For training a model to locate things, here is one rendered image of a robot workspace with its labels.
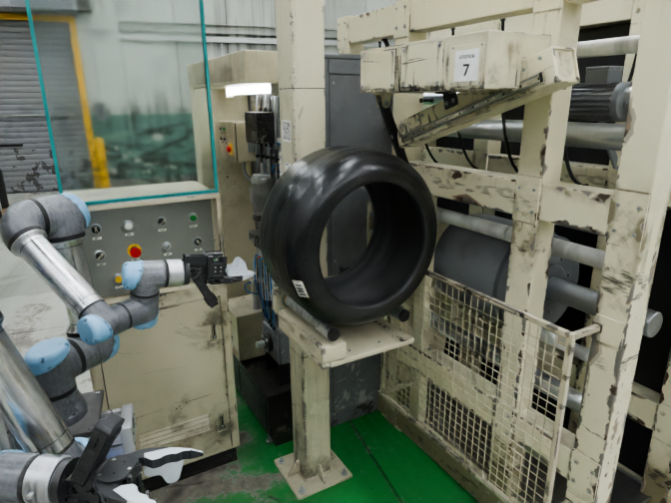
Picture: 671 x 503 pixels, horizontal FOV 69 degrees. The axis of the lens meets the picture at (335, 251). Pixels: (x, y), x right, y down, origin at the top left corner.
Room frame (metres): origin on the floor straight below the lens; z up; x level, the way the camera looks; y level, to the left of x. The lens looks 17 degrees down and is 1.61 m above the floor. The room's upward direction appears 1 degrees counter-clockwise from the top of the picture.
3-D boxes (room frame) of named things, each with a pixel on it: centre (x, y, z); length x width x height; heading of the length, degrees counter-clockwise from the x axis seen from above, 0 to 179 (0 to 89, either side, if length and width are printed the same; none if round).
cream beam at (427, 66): (1.67, -0.35, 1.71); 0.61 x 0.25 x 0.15; 29
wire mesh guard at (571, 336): (1.59, -0.43, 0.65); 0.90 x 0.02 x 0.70; 29
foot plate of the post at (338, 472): (1.84, 0.12, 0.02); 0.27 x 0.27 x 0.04; 29
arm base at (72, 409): (1.25, 0.83, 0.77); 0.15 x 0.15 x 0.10
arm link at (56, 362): (1.26, 0.83, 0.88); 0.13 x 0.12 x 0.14; 152
